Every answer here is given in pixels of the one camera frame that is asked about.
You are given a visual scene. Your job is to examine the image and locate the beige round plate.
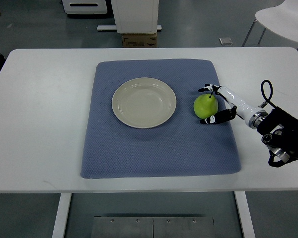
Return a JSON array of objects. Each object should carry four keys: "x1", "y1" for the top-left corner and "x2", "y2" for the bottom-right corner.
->
[{"x1": 111, "y1": 77, "x2": 177, "y2": 129}]

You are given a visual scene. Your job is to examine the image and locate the white appliance with slot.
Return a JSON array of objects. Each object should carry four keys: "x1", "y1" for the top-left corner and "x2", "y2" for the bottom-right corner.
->
[{"x1": 62, "y1": 0, "x2": 108, "y2": 14}]

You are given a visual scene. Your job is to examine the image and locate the right white table leg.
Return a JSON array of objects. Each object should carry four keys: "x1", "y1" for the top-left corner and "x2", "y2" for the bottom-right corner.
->
[{"x1": 234, "y1": 191, "x2": 256, "y2": 238}]

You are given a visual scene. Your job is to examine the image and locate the white table leg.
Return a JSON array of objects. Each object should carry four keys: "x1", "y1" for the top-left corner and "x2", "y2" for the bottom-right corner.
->
[
  {"x1": 52, "y1": 193, "x2": 72, "y2": 238},
  {"x1": 234, "y1": 191, "x2": 256, "y2": 238}
]

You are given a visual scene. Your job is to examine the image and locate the green pear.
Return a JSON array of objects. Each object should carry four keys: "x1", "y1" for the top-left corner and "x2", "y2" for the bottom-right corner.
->
[{"x1": 193, "y1": 94, "x2": 218, "y2": 119}]

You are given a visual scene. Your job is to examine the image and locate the white cabinet on stand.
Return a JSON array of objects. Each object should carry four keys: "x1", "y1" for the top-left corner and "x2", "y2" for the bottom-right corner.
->
[{"x1": 97, "y1": 0, "x2": 162, "y2": 34}]

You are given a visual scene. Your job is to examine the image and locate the white chair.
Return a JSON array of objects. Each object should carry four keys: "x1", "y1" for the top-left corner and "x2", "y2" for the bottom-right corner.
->
[{"x1": 242, "y1": 0, "x2": 298, "y2": 51}]

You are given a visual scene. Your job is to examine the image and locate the cardboard box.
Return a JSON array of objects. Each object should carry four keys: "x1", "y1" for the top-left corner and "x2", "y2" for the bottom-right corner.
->
[{"x1": 122, "y1": 33, "x2": 157, "y2": 48}]

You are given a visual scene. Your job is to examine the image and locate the small grey floor tile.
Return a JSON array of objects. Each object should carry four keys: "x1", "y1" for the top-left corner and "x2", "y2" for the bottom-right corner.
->
[{"x1": 219, "y1": 37, "x2": 233, "y2": 46}]

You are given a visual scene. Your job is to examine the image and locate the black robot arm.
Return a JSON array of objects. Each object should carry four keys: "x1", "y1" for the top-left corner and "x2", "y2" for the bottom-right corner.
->
[{"x1": 254, "y1": 107, "x2": 298, "y2": 168}]

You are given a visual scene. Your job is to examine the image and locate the left white table leg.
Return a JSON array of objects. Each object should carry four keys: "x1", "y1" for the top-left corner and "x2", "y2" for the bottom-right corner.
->
[{"x1": 52, "y1": 193, "x2": 72, "y2": 238}]

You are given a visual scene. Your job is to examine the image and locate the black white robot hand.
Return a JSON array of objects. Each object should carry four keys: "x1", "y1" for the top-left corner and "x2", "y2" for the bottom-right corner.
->
[{"x1": 198, "y1": 84, "x2": 268, "y2": 129}]

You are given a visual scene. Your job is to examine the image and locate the black cable loop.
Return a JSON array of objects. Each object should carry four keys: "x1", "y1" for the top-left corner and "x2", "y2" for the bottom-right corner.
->
[{"x1": 260, "y1": 79, "x2": 276, "y2": 109}]

